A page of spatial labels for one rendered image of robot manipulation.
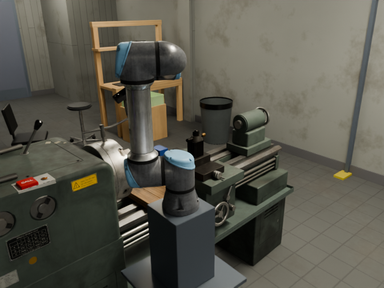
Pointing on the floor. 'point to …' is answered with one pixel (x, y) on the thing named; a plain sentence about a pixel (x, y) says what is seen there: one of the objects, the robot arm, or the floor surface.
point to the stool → (82, 122)
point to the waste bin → (216, 119)
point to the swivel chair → (16, 127)
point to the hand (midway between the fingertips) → (127, 115)
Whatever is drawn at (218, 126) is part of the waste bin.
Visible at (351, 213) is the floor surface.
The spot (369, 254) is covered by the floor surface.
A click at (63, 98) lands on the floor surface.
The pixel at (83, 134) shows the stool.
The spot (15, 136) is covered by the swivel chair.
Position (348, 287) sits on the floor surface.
